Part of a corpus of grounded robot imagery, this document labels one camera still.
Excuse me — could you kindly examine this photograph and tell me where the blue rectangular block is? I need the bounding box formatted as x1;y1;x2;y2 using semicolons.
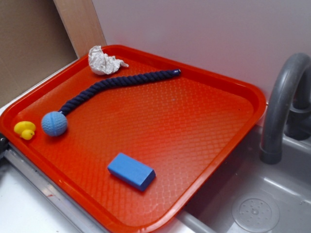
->
107;153;156;192

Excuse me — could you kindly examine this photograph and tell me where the red plastic tray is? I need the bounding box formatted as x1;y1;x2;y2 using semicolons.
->
0;45;266;233

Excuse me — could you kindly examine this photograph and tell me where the crumpled white paper towel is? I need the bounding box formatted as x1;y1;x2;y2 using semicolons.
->
88;46;129;75

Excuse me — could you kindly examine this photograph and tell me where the light blue rubber ball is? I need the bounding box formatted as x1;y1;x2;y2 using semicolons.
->
41;112;68;137

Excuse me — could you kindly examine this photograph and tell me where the grey plastic sink basin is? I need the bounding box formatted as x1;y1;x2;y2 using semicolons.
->
178;127;311;233

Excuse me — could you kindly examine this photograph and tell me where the yellow rubber duck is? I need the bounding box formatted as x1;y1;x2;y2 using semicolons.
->
14;121;36;140

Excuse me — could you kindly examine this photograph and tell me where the grey plastic faucet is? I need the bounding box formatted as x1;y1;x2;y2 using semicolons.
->
260;53;311;164

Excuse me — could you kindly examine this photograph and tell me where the brown cardboard panel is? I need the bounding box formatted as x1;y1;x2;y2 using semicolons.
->
0;0;77;106

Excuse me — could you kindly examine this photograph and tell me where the dark blue twisted rope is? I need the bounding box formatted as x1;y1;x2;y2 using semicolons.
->
58;68;182;117

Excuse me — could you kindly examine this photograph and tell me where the aluminium rail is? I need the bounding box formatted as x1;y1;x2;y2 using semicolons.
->
2;143;108;233

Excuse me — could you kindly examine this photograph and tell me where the light wooden post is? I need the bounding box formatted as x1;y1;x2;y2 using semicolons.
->
54;0;106;58

